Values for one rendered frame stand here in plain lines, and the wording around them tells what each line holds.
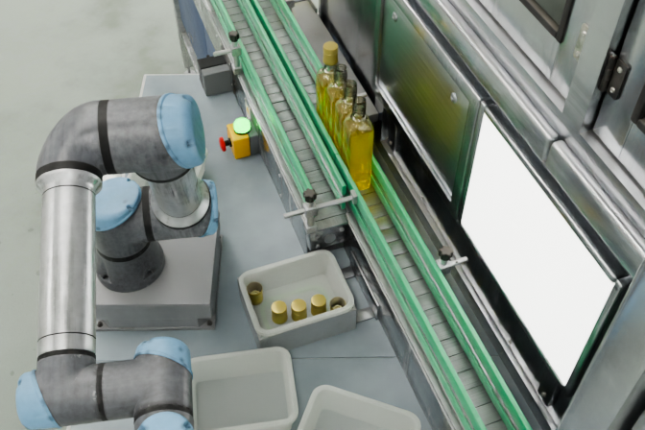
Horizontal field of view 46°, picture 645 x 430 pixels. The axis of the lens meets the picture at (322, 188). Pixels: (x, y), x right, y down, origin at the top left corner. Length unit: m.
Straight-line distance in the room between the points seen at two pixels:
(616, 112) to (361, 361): 0.82
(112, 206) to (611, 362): 1.17
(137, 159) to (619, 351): 0.81
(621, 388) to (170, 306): 1.24
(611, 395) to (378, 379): 1.13
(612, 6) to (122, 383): 0.80
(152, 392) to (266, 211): 1.00
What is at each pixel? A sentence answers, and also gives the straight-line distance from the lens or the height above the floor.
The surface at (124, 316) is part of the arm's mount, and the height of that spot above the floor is 0.81.
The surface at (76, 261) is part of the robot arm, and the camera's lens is 1.12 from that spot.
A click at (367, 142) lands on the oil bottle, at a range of 1.71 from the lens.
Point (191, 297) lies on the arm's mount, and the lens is 1.69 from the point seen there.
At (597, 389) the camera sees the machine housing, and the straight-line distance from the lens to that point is 0.60.
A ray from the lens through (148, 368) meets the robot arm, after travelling 1.05.
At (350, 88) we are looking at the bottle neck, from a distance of 1.69.
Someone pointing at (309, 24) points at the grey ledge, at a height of 0.88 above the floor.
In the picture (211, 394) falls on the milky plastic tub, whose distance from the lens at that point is 1.68.
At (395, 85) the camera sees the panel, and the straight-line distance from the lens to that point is 1.79.
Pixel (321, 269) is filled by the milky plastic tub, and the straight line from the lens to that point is 1.79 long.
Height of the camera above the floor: 2.23
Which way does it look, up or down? 48 degrees down
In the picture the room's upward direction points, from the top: straight up
